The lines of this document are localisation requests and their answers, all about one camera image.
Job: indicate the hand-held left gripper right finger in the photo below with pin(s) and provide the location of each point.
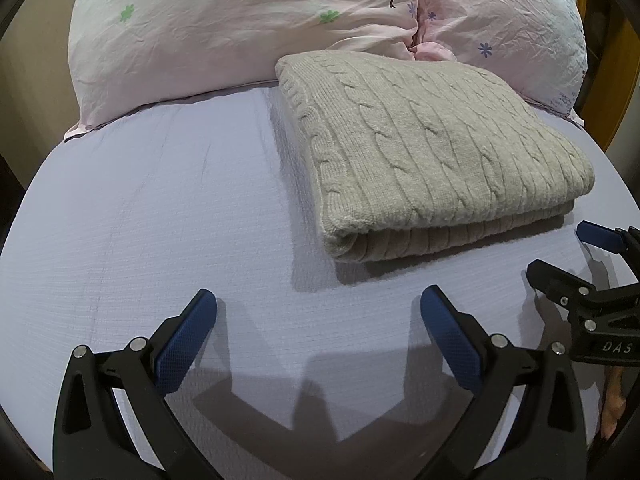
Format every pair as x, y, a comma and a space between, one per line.
452, 340

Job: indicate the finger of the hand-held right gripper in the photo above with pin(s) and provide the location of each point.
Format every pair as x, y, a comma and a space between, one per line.
560, 282
597, 235

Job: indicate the wooden bed frame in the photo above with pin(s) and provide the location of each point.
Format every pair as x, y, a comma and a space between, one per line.
607, 60

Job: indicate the lavender bed sheet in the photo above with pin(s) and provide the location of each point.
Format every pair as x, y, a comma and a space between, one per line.
160, 230

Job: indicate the pink floral pillow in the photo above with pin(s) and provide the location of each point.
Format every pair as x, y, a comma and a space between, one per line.
505, 25
225, 30

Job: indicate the person's right hand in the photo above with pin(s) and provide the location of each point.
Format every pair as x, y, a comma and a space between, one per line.
614, 400

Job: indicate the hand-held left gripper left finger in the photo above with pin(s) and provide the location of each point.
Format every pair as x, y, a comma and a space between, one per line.
184, 340

